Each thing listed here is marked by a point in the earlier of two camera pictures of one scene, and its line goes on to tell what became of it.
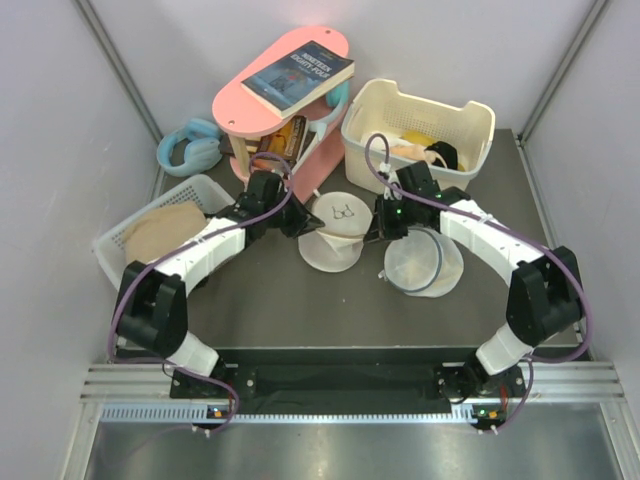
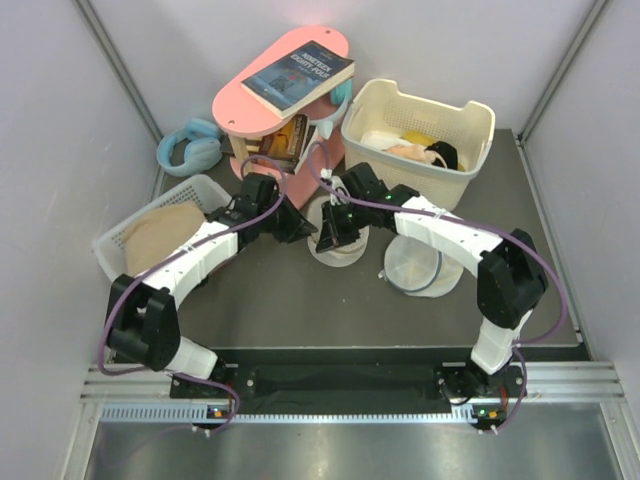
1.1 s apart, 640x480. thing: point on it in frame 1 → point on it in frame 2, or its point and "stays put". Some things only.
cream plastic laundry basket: (454, 139) stays put
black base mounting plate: (233, 382) stays put
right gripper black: (381, 229) → (332, 235)
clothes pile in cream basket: (418, 145) stays put
